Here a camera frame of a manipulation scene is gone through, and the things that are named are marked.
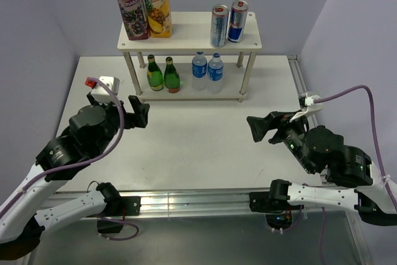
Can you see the Pocari water bottle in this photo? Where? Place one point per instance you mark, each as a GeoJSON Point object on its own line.
{"type": "Point", "coordinates": [199, 71]}
{"type": "Point", "coordinates": [215, 74]}

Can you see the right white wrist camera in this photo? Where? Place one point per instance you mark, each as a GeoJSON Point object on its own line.
{"type": "Point", "coordinates": [309, 105]}

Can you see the grape juice carton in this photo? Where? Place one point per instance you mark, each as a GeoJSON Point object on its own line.
{"type": "Point", "coordinates": [134, 19]}

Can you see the Red Bull can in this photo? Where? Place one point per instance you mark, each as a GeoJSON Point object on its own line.
{"type": "Point", "coordinates": [238, 14]}

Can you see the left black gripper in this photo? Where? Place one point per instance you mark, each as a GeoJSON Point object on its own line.
{"type": "Point", "coordinates": [139, 118]}

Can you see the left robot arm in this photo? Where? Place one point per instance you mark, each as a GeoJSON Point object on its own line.
{"type": "Point", "coordinates": [23, 221]}

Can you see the silver energy can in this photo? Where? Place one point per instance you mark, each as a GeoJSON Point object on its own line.
{"type": "Point", "coordinates": [219, 25]}

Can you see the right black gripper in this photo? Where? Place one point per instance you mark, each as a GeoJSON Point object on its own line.
{"type": "Point", "coordinates": [275, 119]}

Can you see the white two-tier shelf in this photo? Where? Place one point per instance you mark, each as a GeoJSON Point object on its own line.
{"type": "Point", "coordinates": [191, 33]}

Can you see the aluminium side rail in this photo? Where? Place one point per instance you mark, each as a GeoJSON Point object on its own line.
{"type": "Point", "coordinates": [301, 88]}

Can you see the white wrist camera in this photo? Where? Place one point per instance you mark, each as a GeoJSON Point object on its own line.
{"type": "Point", "coordinates": [106, 91]}
{"type": "Point", "coordinates": [309, 105]}

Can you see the green glass bottle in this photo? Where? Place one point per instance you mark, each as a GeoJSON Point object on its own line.
{"type": "Point", "coordinates": [172, 79]}
{"type": "Point", "coordinates": [154, 74]}

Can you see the aluminium front rail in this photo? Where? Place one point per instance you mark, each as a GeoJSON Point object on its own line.
{"type": "Point", "coordinates": [209, 227]}

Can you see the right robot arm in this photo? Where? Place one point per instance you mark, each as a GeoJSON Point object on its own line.
{"type": "Point", "coordinates": [356, 184]}

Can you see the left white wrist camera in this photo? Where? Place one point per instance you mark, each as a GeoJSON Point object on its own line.
{"type": "Point", "coordinates": [106, 91]}

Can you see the pineapple juice carton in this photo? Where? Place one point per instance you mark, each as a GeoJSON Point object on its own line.
{"type": "Point", "coordinates": [159, 18]}

